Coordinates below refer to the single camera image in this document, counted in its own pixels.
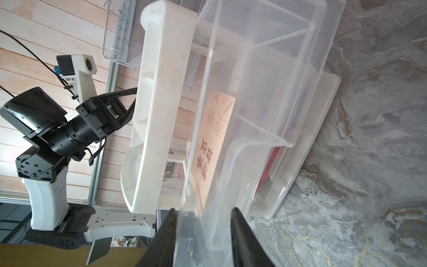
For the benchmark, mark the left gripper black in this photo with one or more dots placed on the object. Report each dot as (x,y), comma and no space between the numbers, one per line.
(102,115)

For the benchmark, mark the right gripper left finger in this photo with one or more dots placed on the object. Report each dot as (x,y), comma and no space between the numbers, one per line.
(161,250)

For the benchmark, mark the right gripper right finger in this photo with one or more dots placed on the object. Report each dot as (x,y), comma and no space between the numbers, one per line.
(246,249)

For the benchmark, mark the beige postcard red characters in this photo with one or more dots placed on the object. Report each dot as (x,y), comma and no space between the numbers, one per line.
(213,126)

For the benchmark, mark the white plastic drawer organizer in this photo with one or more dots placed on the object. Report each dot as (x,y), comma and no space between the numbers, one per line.
(154,171)

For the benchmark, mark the clear plastic drawer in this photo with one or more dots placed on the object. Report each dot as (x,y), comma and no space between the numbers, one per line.
(270,56)

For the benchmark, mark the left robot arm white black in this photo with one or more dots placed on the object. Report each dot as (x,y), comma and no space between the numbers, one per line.
(55,142)

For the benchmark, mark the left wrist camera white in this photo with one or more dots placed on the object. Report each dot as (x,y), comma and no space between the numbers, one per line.
(78,70)

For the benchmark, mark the white wire wall shelf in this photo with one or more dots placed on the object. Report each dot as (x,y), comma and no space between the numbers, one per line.
(124,35)

